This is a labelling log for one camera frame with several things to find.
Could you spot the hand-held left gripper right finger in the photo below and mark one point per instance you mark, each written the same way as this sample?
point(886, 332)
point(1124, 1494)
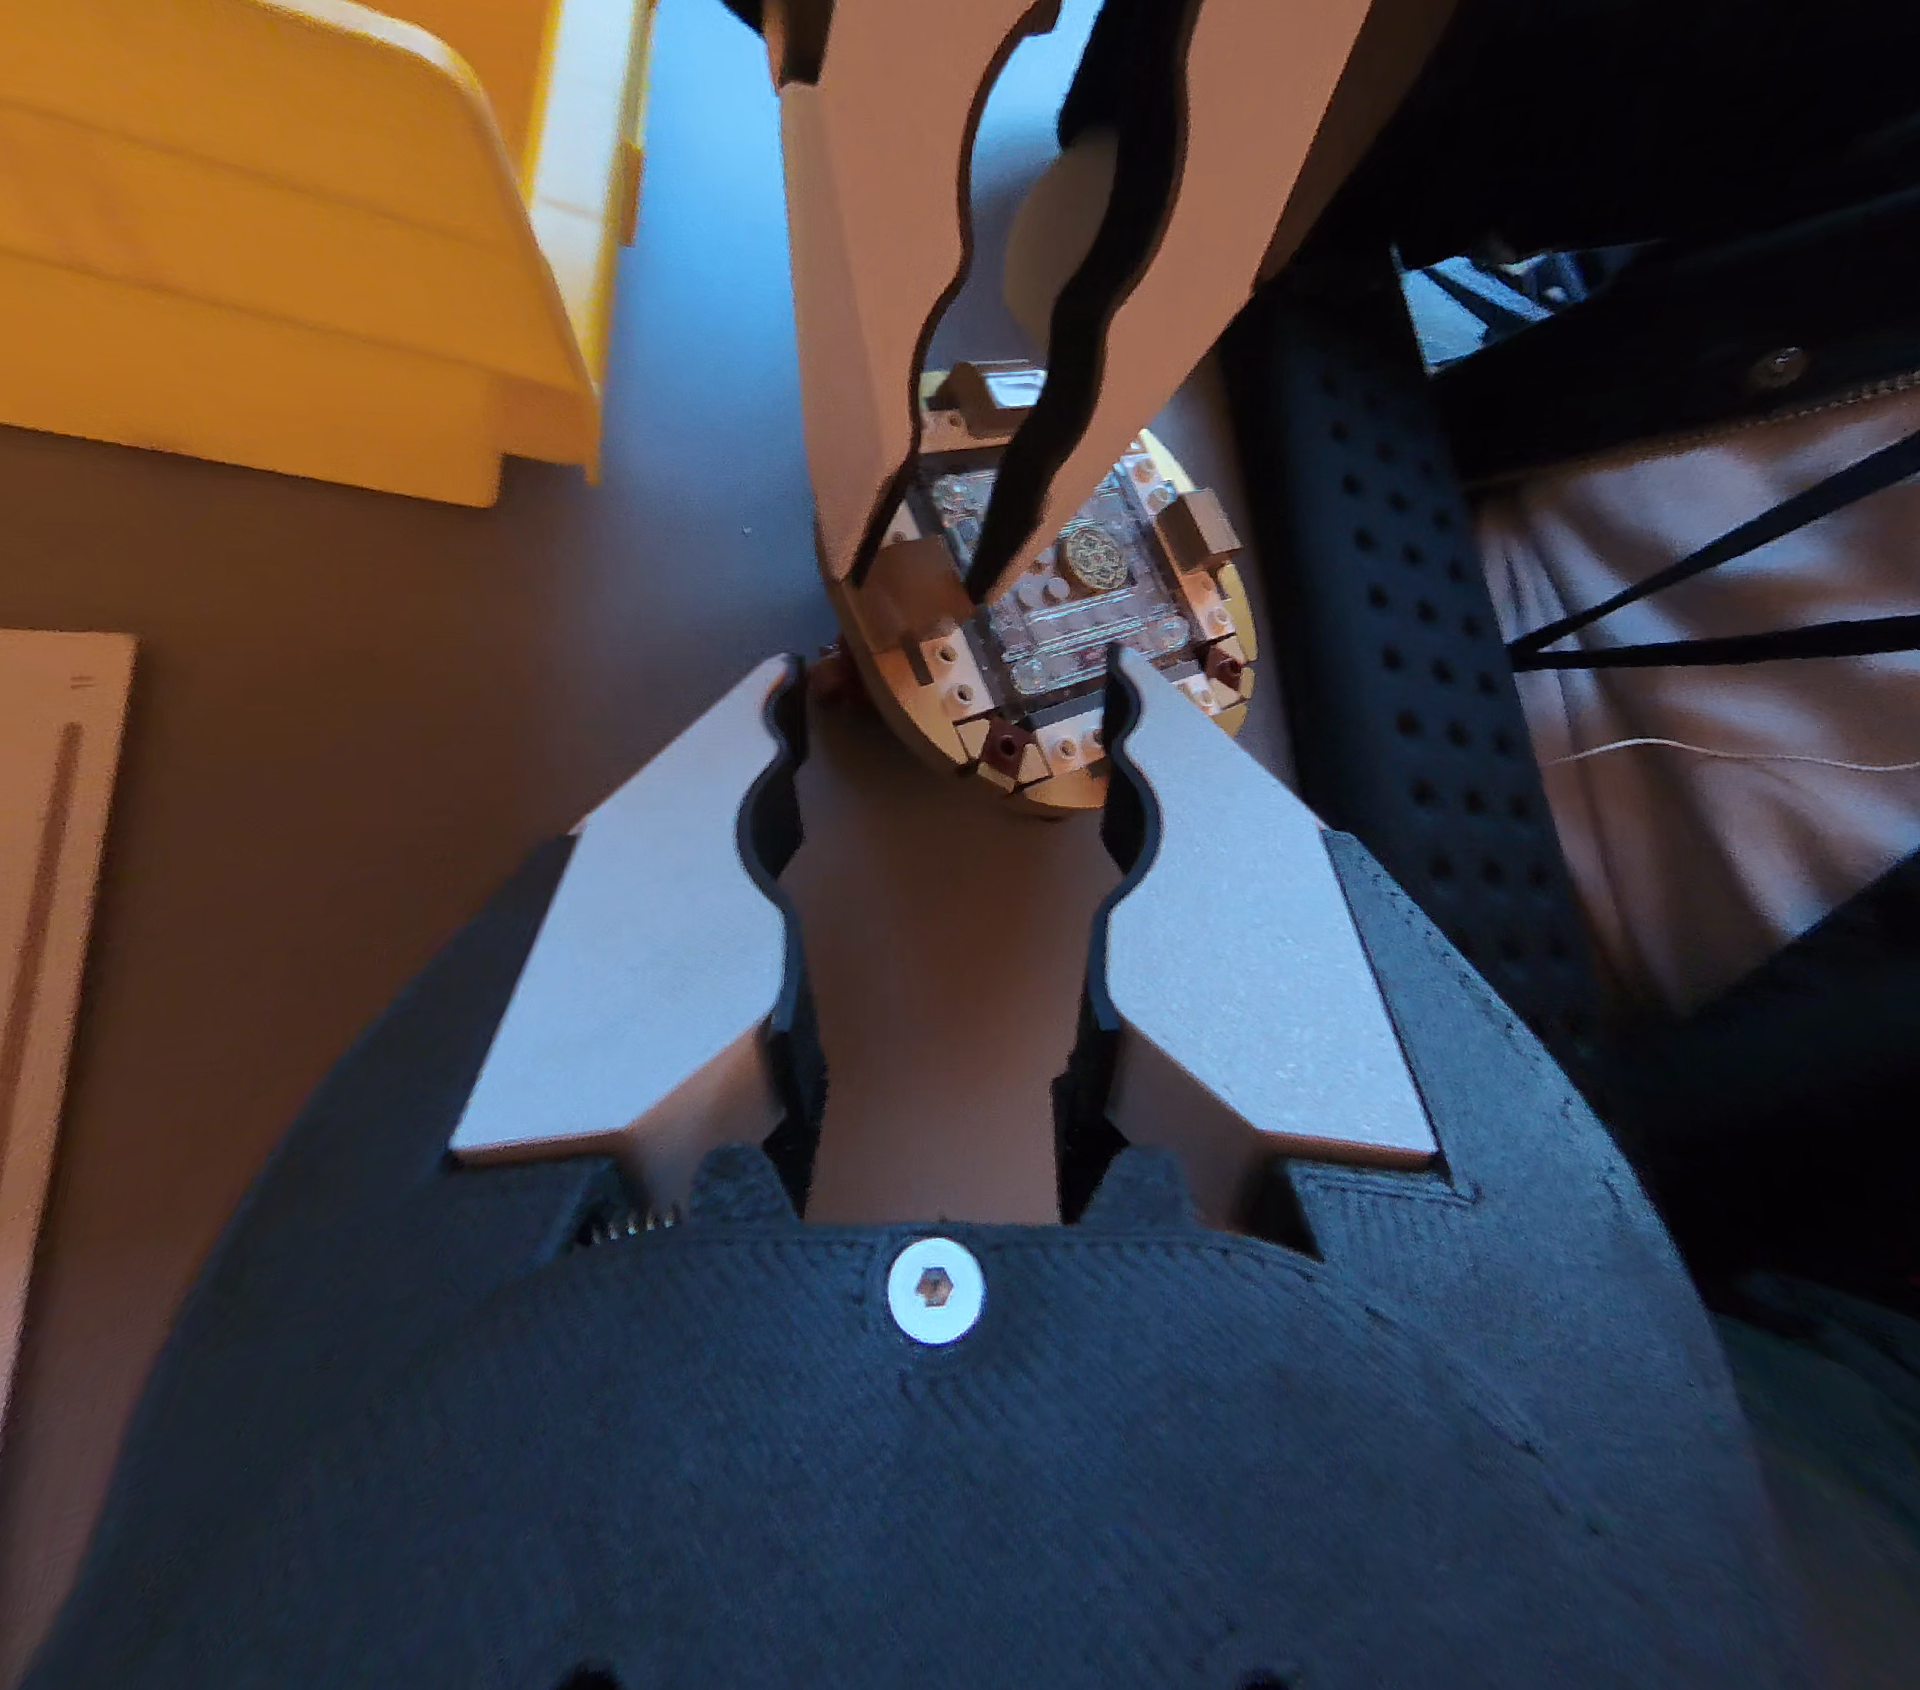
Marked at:
point(1275, 971)

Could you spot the instruction booklet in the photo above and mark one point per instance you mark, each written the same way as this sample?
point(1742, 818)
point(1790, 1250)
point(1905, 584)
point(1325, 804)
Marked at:
point(60, 894)

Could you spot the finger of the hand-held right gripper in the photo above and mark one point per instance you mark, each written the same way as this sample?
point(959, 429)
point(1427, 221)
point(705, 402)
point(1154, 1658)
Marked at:
point(1261, 100)
point(884, 70)

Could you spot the round toy brick model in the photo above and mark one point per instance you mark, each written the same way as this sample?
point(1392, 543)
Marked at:
point(1051, 632)

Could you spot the person's grey hoodie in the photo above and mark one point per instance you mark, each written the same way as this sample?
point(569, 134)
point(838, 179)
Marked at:
point(1724, 821)

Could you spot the grey desk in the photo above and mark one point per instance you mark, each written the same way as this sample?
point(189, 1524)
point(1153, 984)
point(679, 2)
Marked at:
point(451, 594)

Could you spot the black perforated pad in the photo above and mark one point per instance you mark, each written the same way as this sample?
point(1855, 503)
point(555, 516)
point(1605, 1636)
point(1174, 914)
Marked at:
point(1394, 671)

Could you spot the yellow plastic bin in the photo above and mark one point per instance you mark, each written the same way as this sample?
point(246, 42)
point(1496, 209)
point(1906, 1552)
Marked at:
point(224, 221)

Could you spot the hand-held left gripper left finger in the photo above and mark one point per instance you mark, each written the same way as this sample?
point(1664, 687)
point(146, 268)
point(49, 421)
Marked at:
point(644, 971)

